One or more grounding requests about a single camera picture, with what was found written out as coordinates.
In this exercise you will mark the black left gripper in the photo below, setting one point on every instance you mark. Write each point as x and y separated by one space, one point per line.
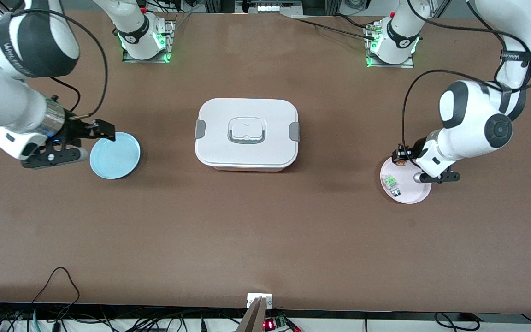
409 151

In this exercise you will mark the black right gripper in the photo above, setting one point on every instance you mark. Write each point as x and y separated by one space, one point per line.
74 130

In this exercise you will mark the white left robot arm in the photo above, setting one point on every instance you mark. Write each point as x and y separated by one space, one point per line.
473 120

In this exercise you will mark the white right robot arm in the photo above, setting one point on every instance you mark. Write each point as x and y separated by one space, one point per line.
12 41

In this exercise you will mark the light blue round plate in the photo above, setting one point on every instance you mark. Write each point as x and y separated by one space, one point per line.
114 159

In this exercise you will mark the small green wrapped item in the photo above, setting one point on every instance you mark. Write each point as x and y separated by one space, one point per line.
392 184

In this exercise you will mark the pale pink round plate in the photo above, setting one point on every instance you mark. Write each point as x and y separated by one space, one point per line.
408 191

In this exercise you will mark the red display electronics module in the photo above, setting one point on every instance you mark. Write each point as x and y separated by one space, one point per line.
270 325

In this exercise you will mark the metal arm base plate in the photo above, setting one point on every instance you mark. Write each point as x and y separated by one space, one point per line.
171 41
385 65

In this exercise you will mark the aluminium frame rail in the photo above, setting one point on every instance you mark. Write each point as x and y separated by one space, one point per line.
242 5

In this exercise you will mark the white metal corner bracket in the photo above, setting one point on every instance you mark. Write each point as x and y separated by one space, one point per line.
251 297

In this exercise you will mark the aluminium extrusion post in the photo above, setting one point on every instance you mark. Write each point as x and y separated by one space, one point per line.
254 318

